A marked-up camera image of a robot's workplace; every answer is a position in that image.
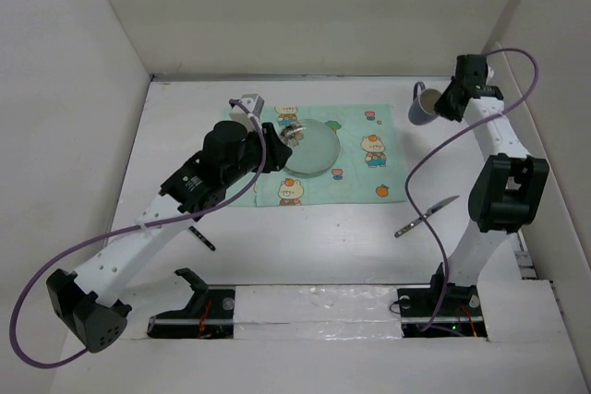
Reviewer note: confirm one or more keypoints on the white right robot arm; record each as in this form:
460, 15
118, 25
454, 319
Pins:
509, 188

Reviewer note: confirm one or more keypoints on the green floral plate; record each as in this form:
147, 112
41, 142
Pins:
315, 147

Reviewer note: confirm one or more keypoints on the green cartoon print cloth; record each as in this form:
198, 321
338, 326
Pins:
369, 168

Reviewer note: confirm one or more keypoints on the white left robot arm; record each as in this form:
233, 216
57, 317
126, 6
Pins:
87, 300

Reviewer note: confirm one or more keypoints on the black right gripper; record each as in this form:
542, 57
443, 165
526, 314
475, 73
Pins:
441, 107

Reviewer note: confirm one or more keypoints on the steel fork black handle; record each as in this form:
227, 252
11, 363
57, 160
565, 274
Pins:
202, 238

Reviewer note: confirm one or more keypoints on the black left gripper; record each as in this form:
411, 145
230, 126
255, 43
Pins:
276, 152

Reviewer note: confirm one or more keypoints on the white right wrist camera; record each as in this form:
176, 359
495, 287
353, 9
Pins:
490, 74

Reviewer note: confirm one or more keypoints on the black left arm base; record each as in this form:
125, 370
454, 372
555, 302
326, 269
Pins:
208, 314

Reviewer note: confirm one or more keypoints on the purple ceramic mug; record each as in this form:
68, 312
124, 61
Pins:
422, 110

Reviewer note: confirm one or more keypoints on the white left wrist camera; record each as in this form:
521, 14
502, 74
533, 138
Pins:
246, 107

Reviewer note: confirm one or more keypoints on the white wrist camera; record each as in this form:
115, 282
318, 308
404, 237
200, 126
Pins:
490, 74
246, 107

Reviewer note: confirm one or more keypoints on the steel table knife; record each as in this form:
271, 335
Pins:
425, 216

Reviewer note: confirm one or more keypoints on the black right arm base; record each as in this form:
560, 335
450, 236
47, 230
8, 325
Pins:
439, 309

